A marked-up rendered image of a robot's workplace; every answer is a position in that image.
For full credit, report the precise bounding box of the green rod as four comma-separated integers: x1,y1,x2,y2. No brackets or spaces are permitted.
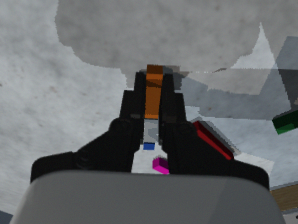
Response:
272,110,298,135

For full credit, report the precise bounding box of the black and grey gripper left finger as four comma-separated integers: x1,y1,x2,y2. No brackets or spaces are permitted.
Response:
30,72,146,184

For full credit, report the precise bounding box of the dark red rod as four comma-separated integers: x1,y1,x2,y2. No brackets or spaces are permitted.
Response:
193,121,234,159

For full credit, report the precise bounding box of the orange rod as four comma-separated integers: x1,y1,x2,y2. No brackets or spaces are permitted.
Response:
145,65,163,119

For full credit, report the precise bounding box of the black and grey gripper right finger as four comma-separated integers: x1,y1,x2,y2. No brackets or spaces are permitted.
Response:
158,74,270,191

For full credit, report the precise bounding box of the small blue block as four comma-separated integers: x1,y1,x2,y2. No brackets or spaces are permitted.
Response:
143,142,155,150

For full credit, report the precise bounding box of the small magenta block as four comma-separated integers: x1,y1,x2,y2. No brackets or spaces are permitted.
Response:
152,157,169,174

